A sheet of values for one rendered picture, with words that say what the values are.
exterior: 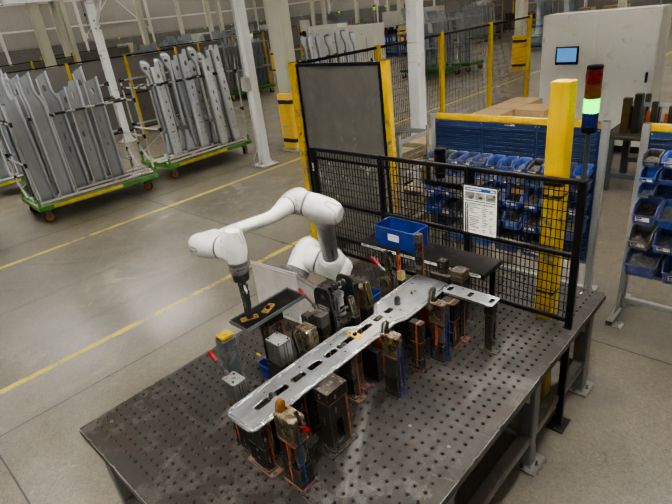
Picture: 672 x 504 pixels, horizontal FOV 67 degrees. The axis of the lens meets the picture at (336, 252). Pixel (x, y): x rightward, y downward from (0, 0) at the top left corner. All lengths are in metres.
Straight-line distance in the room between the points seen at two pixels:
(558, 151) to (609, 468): 1.75
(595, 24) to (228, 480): 7.92
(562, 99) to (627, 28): 6.08
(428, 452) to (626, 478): 1.35
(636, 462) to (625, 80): 6.35
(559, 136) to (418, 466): 1.66
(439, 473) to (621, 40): 7.40
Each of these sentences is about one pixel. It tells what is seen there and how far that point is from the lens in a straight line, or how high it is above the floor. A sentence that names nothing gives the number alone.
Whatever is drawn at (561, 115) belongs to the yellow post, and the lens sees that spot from 2.72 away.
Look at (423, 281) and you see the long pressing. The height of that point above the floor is 1.00.
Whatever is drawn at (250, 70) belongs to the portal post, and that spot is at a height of 1.66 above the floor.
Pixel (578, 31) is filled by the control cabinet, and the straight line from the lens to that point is 8.94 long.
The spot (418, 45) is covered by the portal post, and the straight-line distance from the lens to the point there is 6.84.
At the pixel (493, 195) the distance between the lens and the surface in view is 2.93.
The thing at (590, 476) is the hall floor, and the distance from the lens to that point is 3.30.
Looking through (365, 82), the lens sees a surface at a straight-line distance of 4.76.
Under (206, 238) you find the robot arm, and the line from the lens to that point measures 2.30.
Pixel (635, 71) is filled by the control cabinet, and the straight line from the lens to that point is 8.76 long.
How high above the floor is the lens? 2.41
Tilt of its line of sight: 25 degrees down
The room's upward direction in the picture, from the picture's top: 7 degrees counter-clockwise
